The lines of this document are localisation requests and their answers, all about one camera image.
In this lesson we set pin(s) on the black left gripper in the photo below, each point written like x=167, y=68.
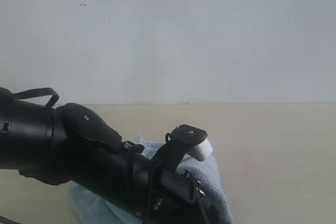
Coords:
x=160, y=196

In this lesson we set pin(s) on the light blue fluffy towel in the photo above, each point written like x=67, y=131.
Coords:
x=91, y=208

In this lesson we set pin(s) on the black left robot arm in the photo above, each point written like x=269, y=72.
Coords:
x=56, y=145

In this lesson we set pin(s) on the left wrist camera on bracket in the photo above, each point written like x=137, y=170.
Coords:
x=183, y=140

